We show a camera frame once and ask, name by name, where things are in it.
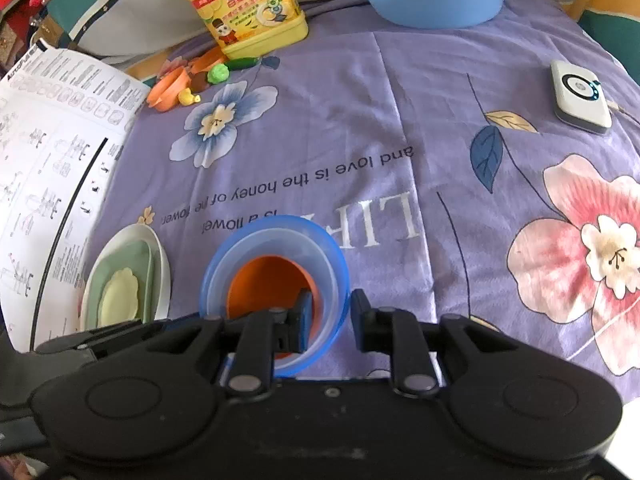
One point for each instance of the green square plate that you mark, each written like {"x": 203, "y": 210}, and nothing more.
{"x": 100, "y": 280}

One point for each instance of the yellow detergent bottle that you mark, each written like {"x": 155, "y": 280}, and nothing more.
{"x": 245, "y": 10}

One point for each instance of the purple floral printed blanket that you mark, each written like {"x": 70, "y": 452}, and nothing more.
{"x": 400, "y": 135}

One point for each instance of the grey teal-bordered pillow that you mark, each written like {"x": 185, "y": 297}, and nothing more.
{"x": 125, "y": 20}

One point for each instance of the yellow duck toy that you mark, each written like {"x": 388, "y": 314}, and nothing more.
{"x": 188, "y": 97}

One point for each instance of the white bowl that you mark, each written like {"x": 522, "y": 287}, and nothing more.
{"x": 160, "y": 260}

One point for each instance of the small orange bowl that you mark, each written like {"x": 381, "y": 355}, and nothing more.
{"x": 265, "y": 285}

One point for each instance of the green pepper toy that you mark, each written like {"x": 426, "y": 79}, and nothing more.
{"x": 242, "y": 63}

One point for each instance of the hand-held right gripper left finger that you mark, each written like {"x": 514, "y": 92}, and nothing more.
{"x": 306, "y": 320}

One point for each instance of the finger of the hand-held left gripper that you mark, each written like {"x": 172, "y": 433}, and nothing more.
{"x": 110, "y": 337}

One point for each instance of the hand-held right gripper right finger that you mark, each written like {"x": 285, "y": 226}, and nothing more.
{"x": 359, "y": 320}

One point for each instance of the yellow flower-shaped dish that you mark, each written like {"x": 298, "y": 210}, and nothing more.
{"x": 120, "y": 297}

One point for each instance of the clear plastic bowl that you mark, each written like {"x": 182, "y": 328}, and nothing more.
{"x": 325, "y": 270}

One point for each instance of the printed instruction sheet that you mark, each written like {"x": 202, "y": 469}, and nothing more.
{"x": 50, "y": 160}

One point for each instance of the white electronic device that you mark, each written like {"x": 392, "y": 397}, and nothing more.
{"x": 580, "y": 92}

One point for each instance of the blue plastic bowl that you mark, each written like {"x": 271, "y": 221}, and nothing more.
{"x": 280, "y": 221}

